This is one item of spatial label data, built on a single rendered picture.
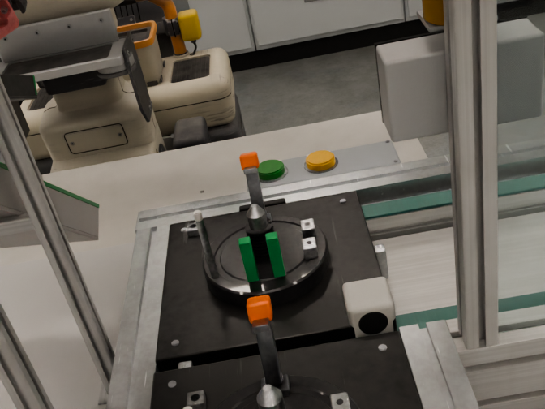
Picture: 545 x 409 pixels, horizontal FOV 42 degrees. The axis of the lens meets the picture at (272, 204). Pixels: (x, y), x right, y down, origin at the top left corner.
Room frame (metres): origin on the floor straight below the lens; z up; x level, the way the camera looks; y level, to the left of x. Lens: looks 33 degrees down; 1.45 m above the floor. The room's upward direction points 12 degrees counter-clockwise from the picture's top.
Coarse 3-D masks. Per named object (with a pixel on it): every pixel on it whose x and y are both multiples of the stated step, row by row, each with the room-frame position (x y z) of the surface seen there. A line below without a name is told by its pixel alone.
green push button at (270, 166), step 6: (264, 162) 0.86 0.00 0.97; (270, 162) 0.86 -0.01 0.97; (276, 162) 0.85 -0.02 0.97; (282, 162) 0.85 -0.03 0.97; (258, 168) 0.85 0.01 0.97; (264, 168) 0.85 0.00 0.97; (270, 168) 0.84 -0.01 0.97; (276, 168) 0.84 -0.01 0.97; (282, 168) 0.84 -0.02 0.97; (264, 174) 0.83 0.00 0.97; (270, 174) 0.83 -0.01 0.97; (276, 174) 0.83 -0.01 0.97; (282, 174) 0.84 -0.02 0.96
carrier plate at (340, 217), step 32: (352, 192) 0.74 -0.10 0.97; (224, 224) 0.73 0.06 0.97; (320, 224) 0.69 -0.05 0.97; (352, 224) 0.68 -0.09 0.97; (192, 256) 0.68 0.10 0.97; (352, 256) 0.62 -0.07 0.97; (192, 288) 0.62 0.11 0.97; (320, 288) 0.58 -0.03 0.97; (160, 320) 0.58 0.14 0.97; (192, 320) 0.57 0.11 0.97; (224, 320) 0.56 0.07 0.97; (288, 320) 0.54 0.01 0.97; (320, 320) 0.53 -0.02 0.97; (160, 352) 0.53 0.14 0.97; (192, 352) 0.52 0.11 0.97; (224, 352) 0.52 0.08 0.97; (256, 352) 0.52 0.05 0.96
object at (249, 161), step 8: (240, 160) 0.70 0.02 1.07; (248, 160) 0.70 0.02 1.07; (256, 160) 0.70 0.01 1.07; (248, 168) 0.69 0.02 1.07; (256, 168) 0.70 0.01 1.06; (248, 176) 0.70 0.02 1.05; (256, 176) 0.70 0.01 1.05; (248, 184) 0.70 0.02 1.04; (256, 184) 0.70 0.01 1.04; (256, 192) 0.69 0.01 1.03; (256, 200) 0.69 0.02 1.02; (264, 208) 0.69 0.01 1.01
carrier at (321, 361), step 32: (288, 352) 0.49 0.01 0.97; (320, 352) 0.49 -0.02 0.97; (352, 352) 0.48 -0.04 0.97; (384, 352) 0.47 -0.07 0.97; (160, 384) 0.49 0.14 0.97; (192, 384) 0.48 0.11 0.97; (224, 384) 0.47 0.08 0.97; (256, 384) 0.44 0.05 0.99; (288, 384) 0.43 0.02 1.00; (320, 384) 0.43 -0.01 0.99; (352, 384) 0.44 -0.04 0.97; (384, 384) 0.43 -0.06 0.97
